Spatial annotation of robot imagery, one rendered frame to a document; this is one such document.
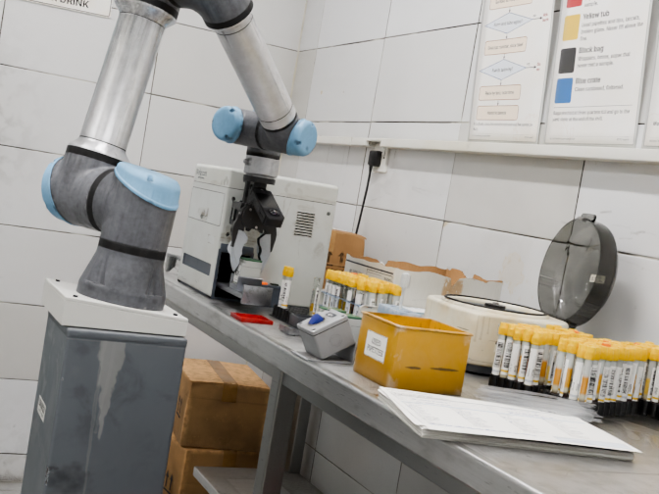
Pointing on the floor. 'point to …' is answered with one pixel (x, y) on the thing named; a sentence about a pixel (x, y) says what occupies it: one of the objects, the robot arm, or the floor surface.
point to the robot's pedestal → (103, 412)
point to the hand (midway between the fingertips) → (248, 268)
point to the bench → (441, 474)
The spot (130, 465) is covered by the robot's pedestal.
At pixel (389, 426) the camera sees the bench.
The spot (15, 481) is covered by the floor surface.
